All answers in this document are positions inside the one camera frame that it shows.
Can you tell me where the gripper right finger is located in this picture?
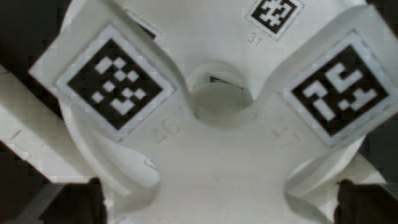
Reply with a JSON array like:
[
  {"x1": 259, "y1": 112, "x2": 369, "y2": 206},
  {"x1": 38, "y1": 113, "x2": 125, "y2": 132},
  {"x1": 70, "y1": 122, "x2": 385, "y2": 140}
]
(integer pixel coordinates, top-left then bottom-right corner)
[{"x1": 333, "y1": 179, "x2": 398, "y2": 224}]

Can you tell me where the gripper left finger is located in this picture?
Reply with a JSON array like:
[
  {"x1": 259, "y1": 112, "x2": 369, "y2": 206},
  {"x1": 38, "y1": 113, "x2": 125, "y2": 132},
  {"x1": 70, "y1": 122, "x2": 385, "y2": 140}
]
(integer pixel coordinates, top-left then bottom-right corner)
[{"x1": 0, "y1": 178, "x2": 108, "y2": 224}]

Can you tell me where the white cylindrical table leg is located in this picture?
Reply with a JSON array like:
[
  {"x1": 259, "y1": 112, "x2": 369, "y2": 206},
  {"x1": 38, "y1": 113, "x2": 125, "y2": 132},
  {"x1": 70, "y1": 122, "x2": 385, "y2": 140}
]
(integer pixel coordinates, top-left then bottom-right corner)
[{"x1": 193, "y1": 82, "x2": 252, "y2": 127}]

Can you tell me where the white cross-shaped table base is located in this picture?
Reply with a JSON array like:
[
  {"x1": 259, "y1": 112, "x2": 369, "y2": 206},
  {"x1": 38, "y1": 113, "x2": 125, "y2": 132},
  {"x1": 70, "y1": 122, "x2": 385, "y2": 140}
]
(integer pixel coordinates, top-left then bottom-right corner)
[{"x1": 26, "y1": 0, "x2": 398, "y2": 224}]

